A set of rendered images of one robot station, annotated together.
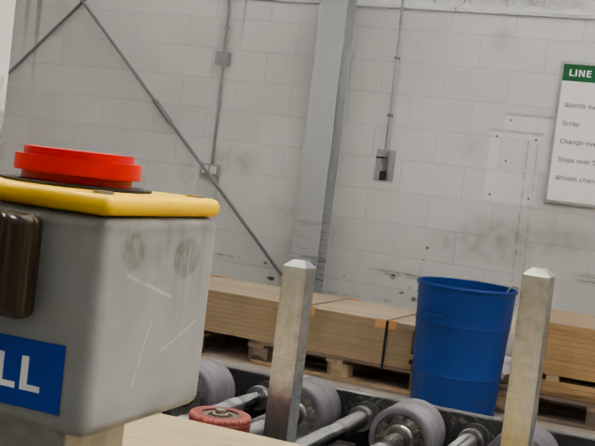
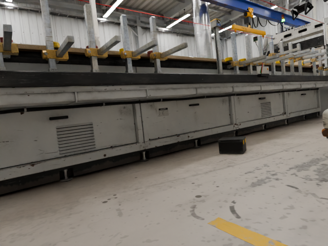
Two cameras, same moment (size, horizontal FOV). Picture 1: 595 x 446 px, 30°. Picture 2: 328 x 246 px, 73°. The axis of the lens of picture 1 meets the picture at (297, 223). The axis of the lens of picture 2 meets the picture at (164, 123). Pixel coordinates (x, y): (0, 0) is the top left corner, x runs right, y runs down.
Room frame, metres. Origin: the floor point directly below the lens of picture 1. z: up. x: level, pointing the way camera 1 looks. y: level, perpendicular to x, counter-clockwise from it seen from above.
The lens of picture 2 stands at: (-0.30, 2.25, 0.41)
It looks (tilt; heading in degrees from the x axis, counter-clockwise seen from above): 3 degrees down; 302
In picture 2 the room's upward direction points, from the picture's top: 6 degrees counter-clockwise
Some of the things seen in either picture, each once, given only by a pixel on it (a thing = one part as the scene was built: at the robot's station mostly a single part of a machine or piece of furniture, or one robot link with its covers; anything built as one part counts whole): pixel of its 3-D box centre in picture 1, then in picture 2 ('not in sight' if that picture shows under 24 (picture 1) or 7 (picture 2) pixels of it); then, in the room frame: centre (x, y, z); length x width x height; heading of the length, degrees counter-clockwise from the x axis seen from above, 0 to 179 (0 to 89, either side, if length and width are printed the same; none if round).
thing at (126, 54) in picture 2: not in sight; (130, 55); (0.72, 0.97, 0.83); 0.14 x 0.06 x 0.05; 68
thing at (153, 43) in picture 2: not in sight; (138, 52); (0.64, 0.98, 0.83); 0.43 x 0.03 x 0.04; 158
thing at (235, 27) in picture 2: not in sight; (249, 30); (0.93, -5.41, 2.65); 1.71 x 0.09 x 0.32; 68
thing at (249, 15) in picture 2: not in sight; (249, 20); (0.93, -5.41, 2.95); 0.34 x 0.26 x 0.49; 68
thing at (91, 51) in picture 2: not in sight; (96, 53); (0.82, 1.20, 0.83); 0.14 x 0.06 x 0.05; 68
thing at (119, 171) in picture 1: (77, 177); not in sight; (0.35, 0.07, 1.22); 0.04 x 0.04 x 0.02
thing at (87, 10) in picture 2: not in sight; (91, 42); (0.83, 1.22, 0.90); 0.04 x 0.04 x 0.48; 68
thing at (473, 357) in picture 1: (461, 345); not in sight; (6.00, -0.97, 0.36); 0.59 x 0.57 x 0.73; 158
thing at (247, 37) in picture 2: not in sight; (249, 56); (0.16, -0.40, 0.90); 0.04 x 0.04 x 0.48; 68
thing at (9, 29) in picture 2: not in sight; (7, 44); (0.92, 1.68, 0.82); 0.43 x 0.03 x 0.04; 158
